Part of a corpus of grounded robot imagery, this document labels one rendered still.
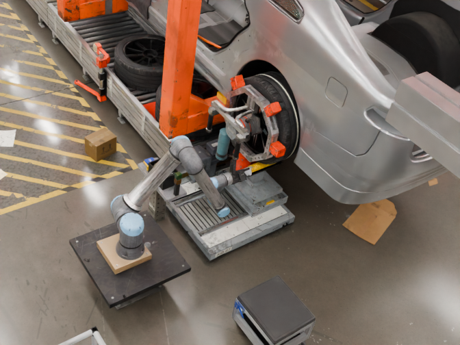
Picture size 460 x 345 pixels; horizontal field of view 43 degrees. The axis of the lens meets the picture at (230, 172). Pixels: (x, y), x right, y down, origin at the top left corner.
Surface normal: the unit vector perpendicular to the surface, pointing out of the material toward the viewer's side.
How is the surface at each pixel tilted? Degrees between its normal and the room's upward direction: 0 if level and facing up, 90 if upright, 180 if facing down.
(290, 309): 0
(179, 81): 90
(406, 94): 90
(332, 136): 90
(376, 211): 2
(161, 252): 0
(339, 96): 90
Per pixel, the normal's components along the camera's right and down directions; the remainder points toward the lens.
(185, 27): 0.58, 0.61
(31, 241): 0.14, -0.73
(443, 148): -0.81, 0.30
